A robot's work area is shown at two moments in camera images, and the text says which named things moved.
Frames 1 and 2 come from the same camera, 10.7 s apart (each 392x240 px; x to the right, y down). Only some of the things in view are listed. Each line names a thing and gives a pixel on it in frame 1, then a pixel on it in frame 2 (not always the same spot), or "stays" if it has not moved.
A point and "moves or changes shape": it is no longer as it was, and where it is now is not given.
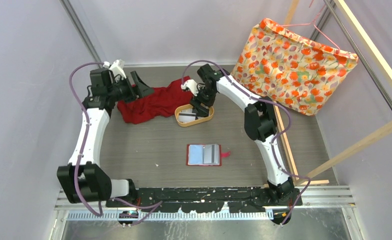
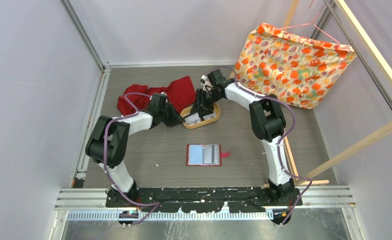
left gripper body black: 123,90 -> 164,113
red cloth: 164,101 stays
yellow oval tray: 189,123 moves or changes shape
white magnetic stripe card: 211,154 stays
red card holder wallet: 194,155 stays
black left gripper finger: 144,90 -> 174,118
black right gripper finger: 201,109 stays
